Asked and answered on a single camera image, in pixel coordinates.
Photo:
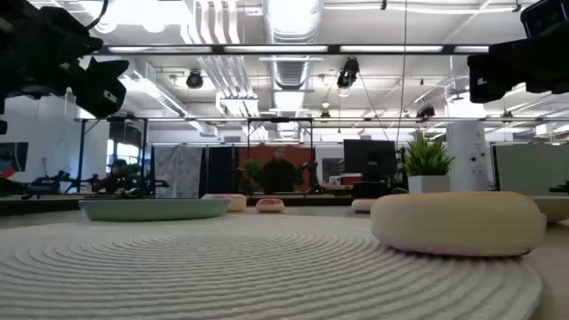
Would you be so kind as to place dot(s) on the black computer monitor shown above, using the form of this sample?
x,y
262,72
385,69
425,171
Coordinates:
x,y
369,157

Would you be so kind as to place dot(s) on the beige round plate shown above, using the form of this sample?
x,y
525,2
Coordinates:
x,y
555,209

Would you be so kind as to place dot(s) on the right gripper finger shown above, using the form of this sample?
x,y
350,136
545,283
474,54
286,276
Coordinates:
x,y
547,18
491,75

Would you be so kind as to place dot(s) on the white round column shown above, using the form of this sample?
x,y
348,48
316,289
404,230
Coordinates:
x,y
467,155

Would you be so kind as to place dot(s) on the grey office partition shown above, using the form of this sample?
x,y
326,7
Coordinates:
x,y
529,169

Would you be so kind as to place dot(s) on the dark wall screen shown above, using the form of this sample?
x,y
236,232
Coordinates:
x,y
13,155

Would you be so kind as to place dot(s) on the pink frosted donut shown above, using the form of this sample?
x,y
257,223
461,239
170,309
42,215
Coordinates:
x,y
238,204
361,205
270,205

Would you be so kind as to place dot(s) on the black background robot arm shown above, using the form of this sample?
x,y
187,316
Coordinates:
x,y
115,182
49,182
310,175

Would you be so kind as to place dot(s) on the black aluminium rig frame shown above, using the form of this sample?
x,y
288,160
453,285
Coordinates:
x,y
35,206

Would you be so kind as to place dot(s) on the teal round plate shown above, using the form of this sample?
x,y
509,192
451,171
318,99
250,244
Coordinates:
x,y
151,210

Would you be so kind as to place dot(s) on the silver ceiling ventilation duct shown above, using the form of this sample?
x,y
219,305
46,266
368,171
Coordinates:
x,y
291,73

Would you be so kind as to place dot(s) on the white patterned curtain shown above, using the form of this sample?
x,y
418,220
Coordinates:
x,y
178,171

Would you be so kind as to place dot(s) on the black ceiling camera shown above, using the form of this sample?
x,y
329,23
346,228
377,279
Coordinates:
x,y
348,73
194,80
425,112

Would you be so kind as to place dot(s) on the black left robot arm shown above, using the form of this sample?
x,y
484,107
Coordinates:
x,y
18,22

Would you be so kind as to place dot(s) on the green plant white pot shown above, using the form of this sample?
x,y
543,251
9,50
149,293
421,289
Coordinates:
x,y
424,155

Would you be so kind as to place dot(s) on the dark framed board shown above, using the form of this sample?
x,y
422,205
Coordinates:
x,y
332,168

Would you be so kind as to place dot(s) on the small green bushy plant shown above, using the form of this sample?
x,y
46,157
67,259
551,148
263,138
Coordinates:
x,y
253,171

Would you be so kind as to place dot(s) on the person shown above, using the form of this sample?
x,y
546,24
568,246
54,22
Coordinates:
x,y
278,175

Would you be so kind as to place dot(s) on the red cooler box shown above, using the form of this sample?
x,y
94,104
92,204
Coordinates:
x,y
351,179

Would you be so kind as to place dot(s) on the white round woven placemat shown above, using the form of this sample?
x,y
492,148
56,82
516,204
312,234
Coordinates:
x,y
222,266

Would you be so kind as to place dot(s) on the black partition panel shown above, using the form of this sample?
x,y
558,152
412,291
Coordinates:
x,y
221,171

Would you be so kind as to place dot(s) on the overhead black light bar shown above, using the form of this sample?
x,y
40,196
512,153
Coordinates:
x,y
218,50

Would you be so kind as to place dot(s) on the lavender iced tan donut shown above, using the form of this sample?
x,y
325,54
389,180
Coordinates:
x,y
458,222

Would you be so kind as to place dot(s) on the black background workstation frame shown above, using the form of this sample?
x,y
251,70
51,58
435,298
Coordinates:
x,y
280,119

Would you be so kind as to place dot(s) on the orange-brown partition board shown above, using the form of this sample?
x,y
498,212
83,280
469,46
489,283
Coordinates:
x,y
293,153

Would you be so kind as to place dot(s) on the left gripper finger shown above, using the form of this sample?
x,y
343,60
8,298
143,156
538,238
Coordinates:
x,y
71,33
98,89

